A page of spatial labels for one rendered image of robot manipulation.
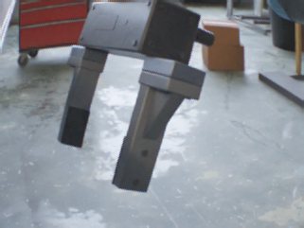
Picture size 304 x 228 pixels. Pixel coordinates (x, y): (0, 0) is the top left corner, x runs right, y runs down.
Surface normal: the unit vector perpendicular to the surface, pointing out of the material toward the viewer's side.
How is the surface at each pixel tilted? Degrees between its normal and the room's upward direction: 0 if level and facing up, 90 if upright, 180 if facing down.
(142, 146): 83
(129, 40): 66
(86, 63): 83
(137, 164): 83
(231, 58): 90
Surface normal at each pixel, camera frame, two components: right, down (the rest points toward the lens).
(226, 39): -0.07, 0.37
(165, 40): 0.51, 0.20
